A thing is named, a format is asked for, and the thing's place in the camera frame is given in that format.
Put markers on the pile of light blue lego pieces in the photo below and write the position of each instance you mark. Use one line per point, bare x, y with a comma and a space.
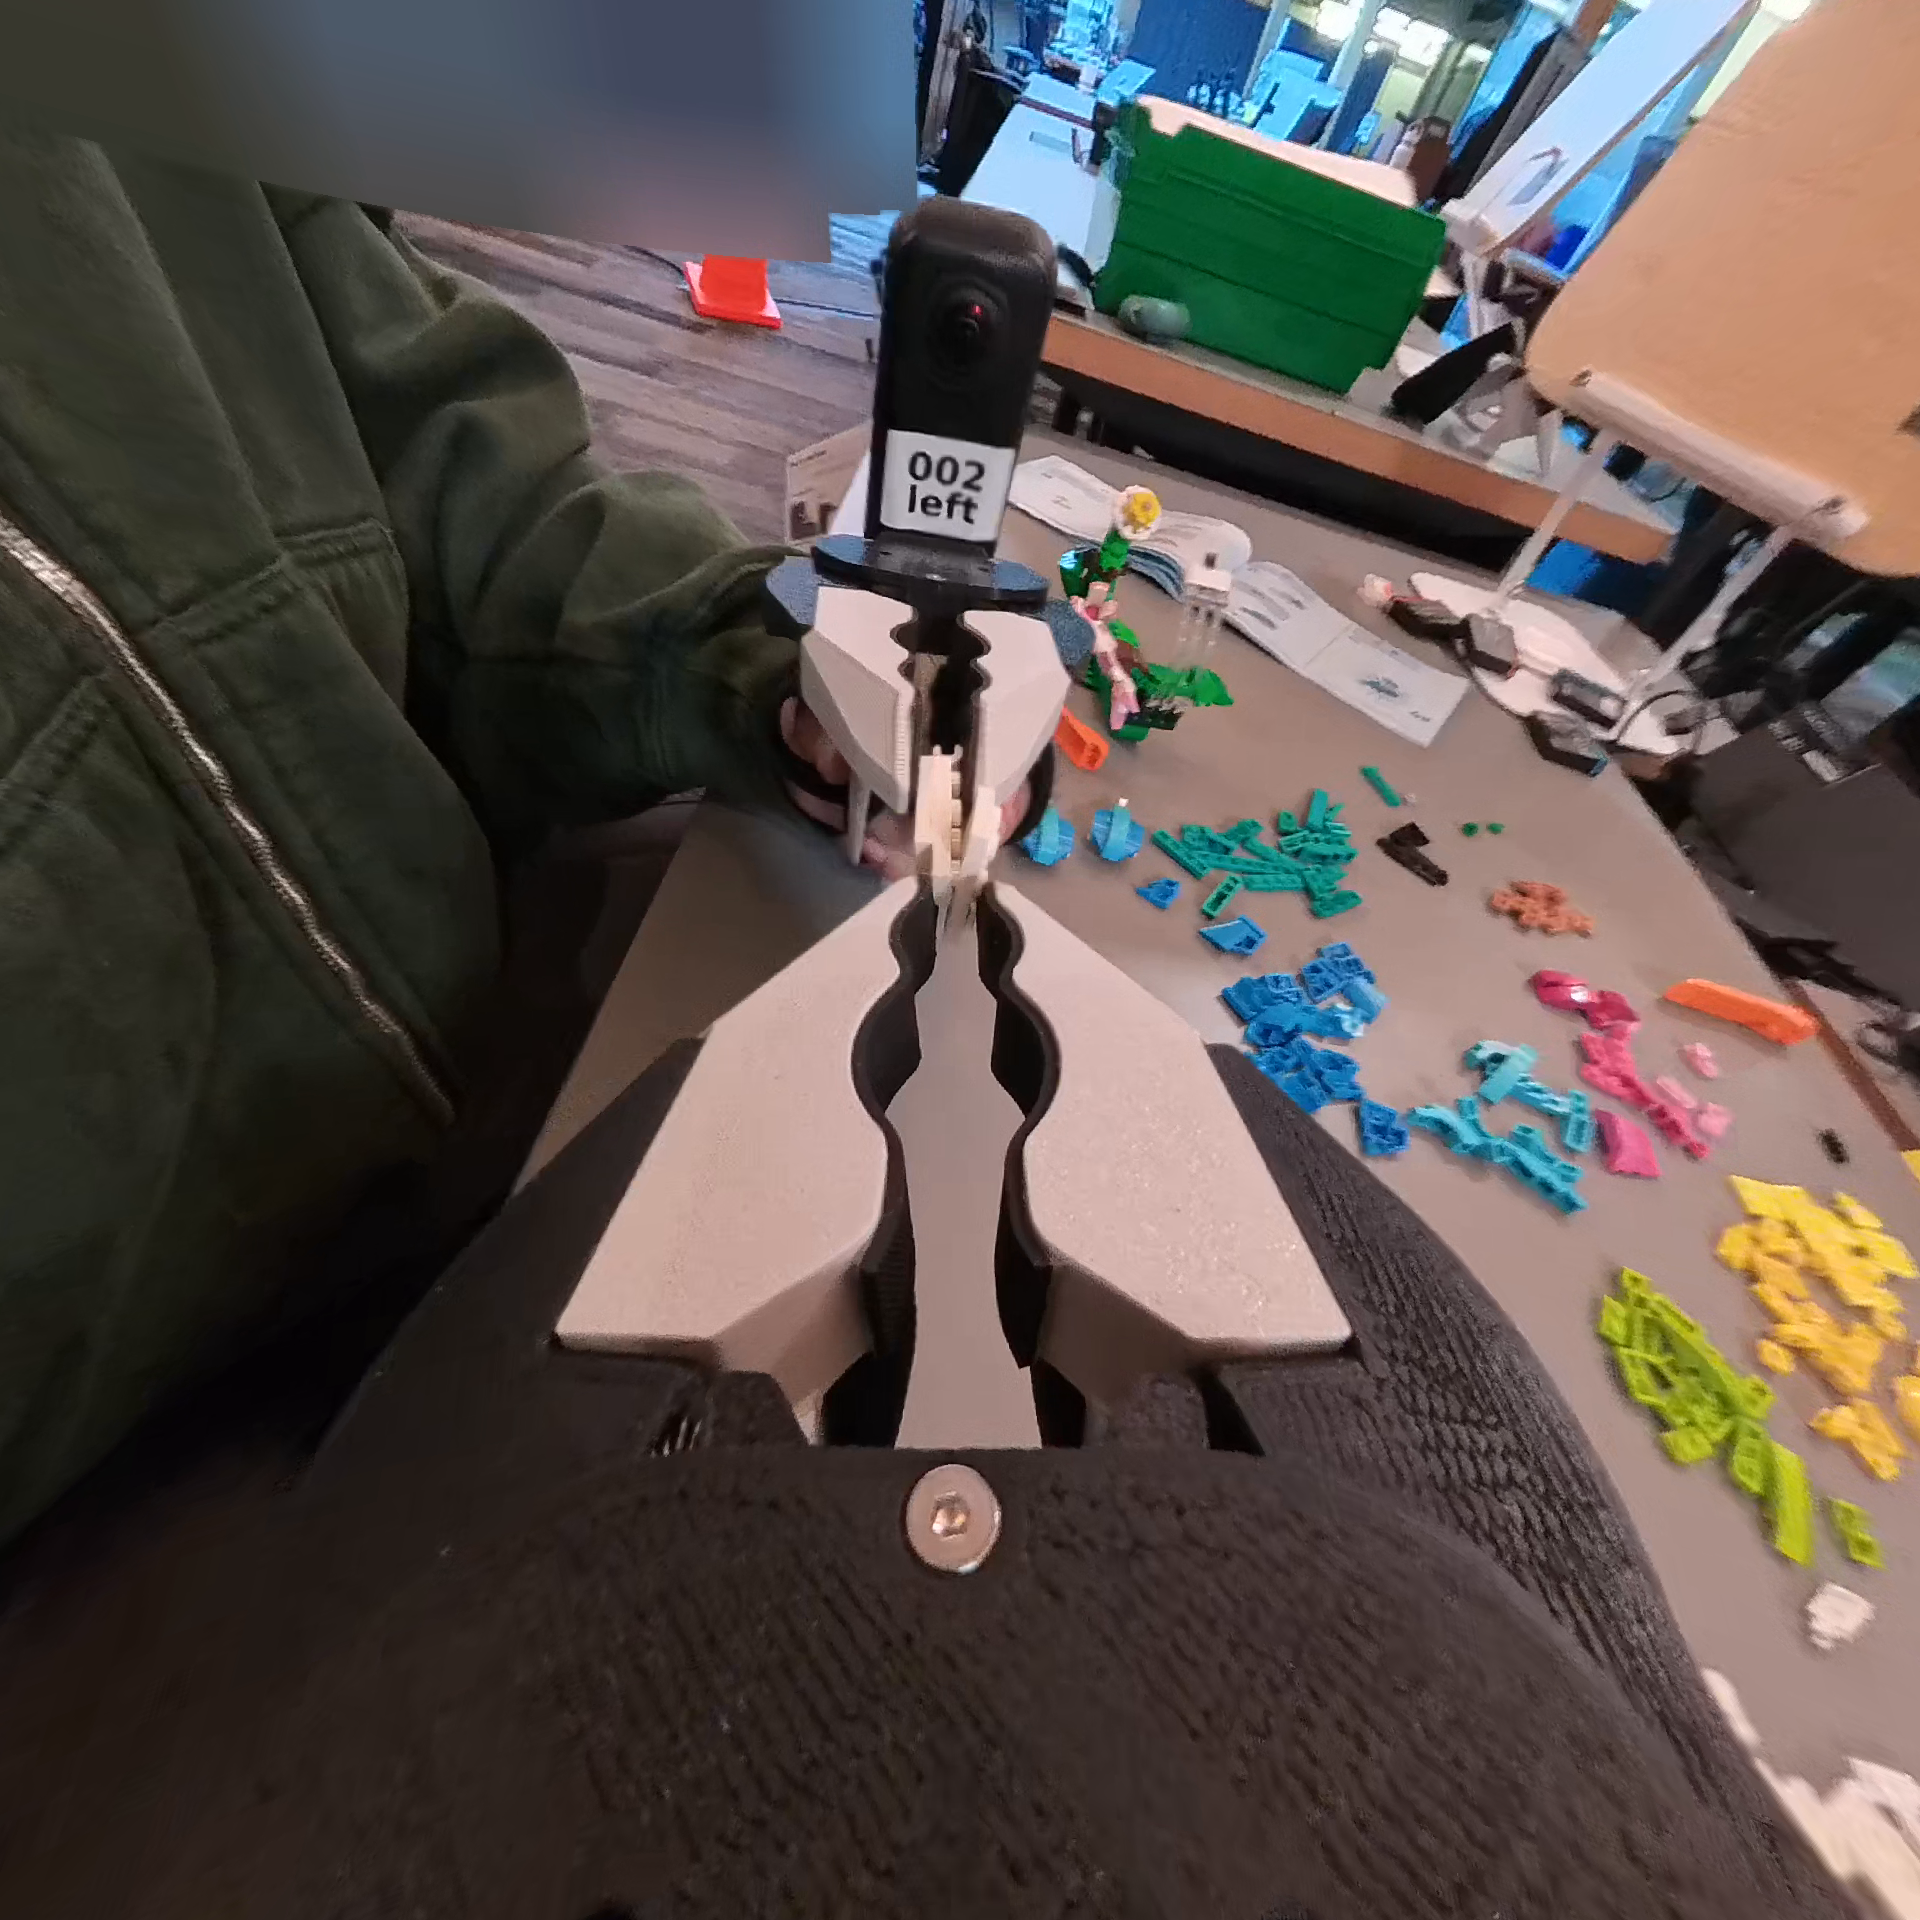
1516, 1125

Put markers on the small white printed box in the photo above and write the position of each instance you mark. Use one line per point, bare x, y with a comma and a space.
819, 487

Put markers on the green storage bin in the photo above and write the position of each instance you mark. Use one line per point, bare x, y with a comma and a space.
1261, 254

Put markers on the orange brick separator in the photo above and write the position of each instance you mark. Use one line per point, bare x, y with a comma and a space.
1741, 1012
1080, 739

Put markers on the pile of pink lego pieces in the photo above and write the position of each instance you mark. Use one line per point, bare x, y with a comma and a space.
1628, 1074

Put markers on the person's left forearm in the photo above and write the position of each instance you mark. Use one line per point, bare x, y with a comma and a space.
600, 646

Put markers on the pile of teal lego pieces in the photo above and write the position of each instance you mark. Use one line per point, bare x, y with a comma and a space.
1261, 855

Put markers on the pile of yellow lego pieces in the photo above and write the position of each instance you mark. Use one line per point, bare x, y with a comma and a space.
1822, 1291

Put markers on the built lego flower model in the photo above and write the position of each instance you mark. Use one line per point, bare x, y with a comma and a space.
1118, 661

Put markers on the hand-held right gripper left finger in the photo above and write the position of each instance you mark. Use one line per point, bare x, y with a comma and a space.
721, 1186

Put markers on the long wooden desk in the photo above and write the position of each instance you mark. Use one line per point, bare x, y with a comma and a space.
1350, 436

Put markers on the blue round lego assembly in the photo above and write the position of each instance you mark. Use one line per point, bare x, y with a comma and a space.
1118, 833
1047, 837

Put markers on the wide white lego plate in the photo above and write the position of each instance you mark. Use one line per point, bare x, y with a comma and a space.
955, 797

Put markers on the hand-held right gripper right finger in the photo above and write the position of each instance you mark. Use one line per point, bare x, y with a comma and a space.
1184, 1186

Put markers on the pile of white lego pieces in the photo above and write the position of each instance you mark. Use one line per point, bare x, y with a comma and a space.
1845, 1622

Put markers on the single teal lego plate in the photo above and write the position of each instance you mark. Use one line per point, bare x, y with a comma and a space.
1382, 786

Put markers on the red floor object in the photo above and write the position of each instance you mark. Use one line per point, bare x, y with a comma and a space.
734, 294

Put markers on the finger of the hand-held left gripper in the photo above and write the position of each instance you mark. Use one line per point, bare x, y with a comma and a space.
1028, 675
849, 661

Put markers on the pile of brown lego pieces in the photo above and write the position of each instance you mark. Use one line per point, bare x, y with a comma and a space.
1542, 908

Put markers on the black battery pack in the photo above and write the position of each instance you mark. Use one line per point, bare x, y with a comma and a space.
1493, 646
1569, 745

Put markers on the black angled lego piece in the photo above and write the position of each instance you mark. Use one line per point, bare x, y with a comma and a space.
1414, 855

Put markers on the pile of lime lego pieces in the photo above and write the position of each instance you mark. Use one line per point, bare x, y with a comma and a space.
1711, 1395

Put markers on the person's left hand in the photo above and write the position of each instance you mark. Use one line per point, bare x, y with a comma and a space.
809, 734

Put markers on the instruction booklet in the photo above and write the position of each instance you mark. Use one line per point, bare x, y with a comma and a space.
1319, 630

